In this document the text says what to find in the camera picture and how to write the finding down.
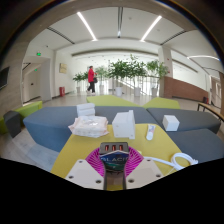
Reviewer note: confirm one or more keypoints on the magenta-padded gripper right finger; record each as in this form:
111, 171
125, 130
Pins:
145, 171

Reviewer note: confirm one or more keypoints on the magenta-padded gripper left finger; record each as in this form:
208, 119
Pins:
81, 171

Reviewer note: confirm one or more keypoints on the dark blue-labelled charger block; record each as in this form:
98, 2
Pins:
114, 160

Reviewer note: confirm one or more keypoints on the small white tube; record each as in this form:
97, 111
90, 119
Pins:
150, 131

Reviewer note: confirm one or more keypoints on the large white box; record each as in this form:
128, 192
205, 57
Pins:
122, 126

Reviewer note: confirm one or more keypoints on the small white cube box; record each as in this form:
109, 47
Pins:
170, 123

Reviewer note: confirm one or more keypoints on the long grey ottoman sofa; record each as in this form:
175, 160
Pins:
50, 125

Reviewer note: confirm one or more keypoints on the stacked white packs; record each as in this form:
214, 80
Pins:
85, 109

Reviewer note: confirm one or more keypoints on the green ottoman sofa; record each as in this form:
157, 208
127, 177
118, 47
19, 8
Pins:
108, 101
161, 103

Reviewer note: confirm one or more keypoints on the green bench seat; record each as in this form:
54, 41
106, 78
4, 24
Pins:
30, 109

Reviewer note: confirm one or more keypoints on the red bin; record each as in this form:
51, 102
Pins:
62, 91

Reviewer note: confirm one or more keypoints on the dark grey cube stool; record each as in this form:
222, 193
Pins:
12, 123

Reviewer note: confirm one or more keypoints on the person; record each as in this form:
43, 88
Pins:
90, 76

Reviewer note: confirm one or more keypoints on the group of potted plants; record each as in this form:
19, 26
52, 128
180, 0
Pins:
120, 70

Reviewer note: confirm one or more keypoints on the green exit sign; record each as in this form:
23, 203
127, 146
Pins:
39, 53

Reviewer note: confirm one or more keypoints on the ceiling strip lights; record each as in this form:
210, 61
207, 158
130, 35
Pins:
87, 26

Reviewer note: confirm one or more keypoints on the wooden bench with black frame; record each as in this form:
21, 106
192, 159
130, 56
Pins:
208, 107

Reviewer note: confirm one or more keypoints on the framed wall picture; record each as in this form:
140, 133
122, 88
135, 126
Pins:
63, 68

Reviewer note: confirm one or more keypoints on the black wall screen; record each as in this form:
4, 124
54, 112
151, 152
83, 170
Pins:
4, 78

